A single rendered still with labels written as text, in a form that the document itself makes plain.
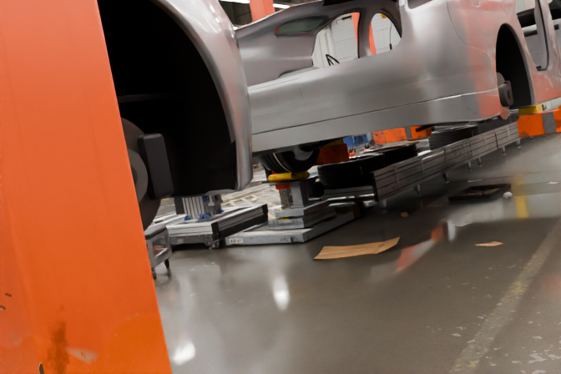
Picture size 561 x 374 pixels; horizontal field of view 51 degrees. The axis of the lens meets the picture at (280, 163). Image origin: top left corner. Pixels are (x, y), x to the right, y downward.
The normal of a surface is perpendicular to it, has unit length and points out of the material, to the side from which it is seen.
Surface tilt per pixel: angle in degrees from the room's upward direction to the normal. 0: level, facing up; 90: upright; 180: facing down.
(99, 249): 90
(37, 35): 90
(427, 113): 100
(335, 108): 110
